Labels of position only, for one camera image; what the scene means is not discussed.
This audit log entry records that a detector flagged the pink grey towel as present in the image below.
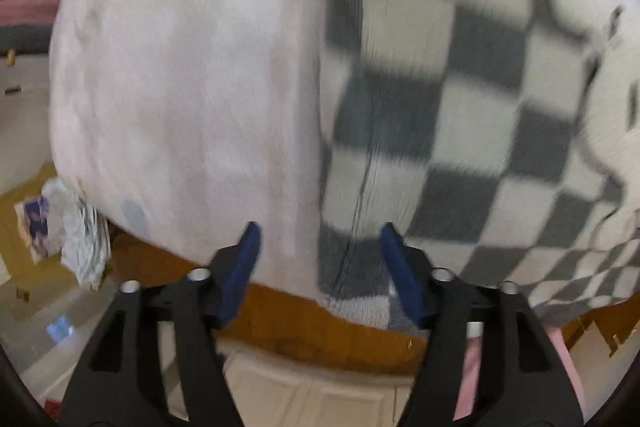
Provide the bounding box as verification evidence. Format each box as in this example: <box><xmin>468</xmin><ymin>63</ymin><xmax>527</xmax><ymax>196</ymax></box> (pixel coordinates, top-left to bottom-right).
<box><xmin>1</xmin><ymin>0</ymin><xmax>61</xmax><ymax>57</ymax></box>

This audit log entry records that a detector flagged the white patterned bed sheet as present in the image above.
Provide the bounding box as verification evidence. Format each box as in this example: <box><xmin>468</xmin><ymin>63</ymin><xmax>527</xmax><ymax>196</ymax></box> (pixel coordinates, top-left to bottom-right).
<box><xmin>50</xmin><ymin>0</ymin><xmax>323</xmax><ymax>299</ymax></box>

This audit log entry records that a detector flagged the grey white checkered sweater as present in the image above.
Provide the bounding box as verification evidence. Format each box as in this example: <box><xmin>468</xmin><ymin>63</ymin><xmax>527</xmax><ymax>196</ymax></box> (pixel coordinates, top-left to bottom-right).
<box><xmin>318</xmin><ymin>0</ymin><xmax>639</xmax><ymax>329</ymax></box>

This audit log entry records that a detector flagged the crumpled white cloth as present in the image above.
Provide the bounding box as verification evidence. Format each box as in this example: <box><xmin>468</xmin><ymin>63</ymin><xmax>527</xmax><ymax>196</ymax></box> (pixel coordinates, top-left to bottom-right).
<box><xmin>41</xmin><ymin>178</ymin><xmax>111</xmax><ymax>291</ymax></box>

